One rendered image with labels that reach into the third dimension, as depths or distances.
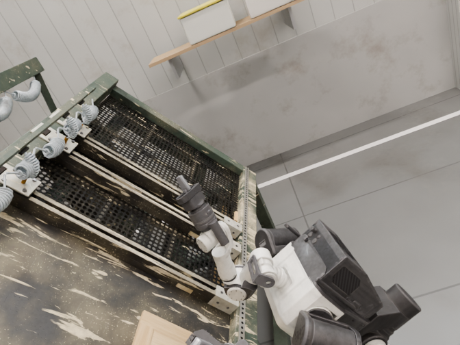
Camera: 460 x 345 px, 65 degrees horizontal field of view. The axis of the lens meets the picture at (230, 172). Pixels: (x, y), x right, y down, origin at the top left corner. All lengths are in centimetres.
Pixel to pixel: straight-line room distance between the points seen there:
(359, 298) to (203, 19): 298
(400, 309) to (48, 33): 423
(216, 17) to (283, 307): 296
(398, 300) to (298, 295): 42
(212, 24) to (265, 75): 107
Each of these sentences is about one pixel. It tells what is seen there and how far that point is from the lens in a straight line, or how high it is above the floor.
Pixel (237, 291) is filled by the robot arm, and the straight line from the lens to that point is 149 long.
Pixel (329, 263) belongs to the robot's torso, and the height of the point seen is 140.
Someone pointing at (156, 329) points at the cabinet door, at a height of 117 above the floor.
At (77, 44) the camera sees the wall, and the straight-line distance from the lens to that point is 460.
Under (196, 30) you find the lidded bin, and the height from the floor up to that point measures 184.
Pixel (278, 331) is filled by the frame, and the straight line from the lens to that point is 257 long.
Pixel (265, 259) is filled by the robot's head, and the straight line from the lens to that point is 113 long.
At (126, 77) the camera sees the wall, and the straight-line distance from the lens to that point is 452.
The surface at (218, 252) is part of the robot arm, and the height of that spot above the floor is 132.
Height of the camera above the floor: 218
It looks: 27 degrees down
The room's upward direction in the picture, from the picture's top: 25 degrees counter-clockwise
